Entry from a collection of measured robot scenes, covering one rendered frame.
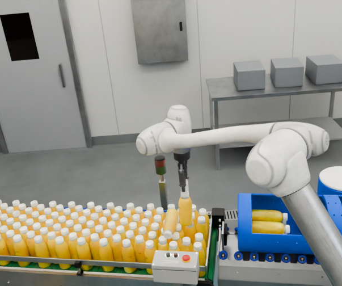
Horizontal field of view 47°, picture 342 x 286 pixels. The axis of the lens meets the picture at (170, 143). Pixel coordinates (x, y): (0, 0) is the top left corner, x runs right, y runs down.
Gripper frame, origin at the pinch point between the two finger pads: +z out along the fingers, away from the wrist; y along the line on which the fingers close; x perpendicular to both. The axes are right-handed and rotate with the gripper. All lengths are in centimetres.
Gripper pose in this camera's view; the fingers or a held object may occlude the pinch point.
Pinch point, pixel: (184, 188)
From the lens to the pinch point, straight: 186.4
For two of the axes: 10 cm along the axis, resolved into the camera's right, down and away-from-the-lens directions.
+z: 0.8, 8.9, 4.4
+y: 1.5, -4.5, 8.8
